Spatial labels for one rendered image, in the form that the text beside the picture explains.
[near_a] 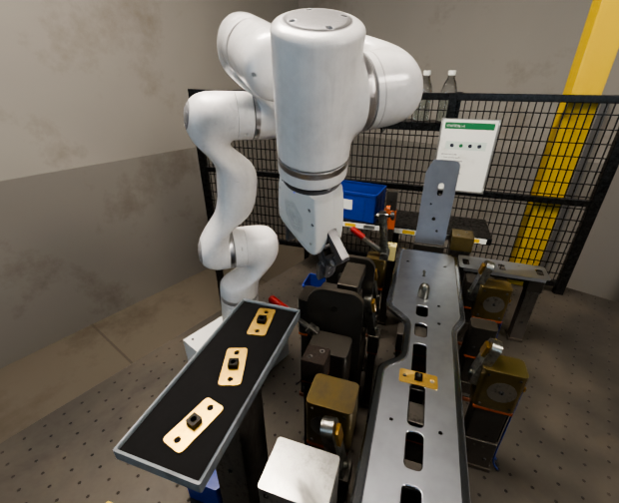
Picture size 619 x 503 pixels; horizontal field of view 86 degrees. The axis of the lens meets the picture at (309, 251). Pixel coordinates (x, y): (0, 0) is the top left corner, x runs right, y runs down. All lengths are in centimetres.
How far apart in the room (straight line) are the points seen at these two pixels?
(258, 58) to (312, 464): 56
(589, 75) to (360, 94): 142
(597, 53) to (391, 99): 139
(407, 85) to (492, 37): 263
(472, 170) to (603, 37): 58
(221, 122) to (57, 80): 188
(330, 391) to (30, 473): 86
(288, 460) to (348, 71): 51
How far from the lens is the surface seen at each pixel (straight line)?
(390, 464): 72
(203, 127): 76
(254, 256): 98
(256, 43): 49
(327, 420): 62
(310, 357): 72
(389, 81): 37
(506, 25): 299
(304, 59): 32
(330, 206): 40
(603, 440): 137
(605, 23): 172
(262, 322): 70
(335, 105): 34
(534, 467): 120
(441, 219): 142
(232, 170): 81
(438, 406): 82
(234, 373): 62
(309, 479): 57
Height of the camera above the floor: 161
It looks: 28 degrees down
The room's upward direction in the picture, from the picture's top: straight up
